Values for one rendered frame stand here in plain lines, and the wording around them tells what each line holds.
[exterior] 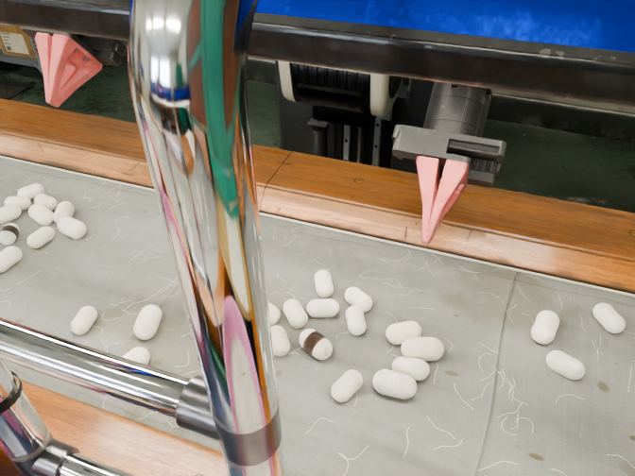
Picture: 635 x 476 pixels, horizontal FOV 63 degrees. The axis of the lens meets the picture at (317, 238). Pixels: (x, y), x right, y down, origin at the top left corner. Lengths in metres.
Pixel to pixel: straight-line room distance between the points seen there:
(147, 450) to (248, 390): 0.27
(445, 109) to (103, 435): 0.40
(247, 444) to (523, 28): 0.18
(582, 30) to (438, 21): 0.05
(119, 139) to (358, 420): 0.53
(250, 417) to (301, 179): 0.51
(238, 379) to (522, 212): 0.52
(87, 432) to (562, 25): 0.40
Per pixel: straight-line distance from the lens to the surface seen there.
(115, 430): 0.45
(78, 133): 0.84
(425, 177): 0.49
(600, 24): 0.22
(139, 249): 0.63
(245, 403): 0.17
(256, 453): 0.20
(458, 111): 0.51
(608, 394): 0.52
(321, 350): 0.47
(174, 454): 0.42
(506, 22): 0.22
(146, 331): 0.51
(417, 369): 0.47
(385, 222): 0.61
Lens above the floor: 1.13
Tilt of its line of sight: 40 degrees down
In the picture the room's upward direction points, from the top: 1 degrees counter-clockwise
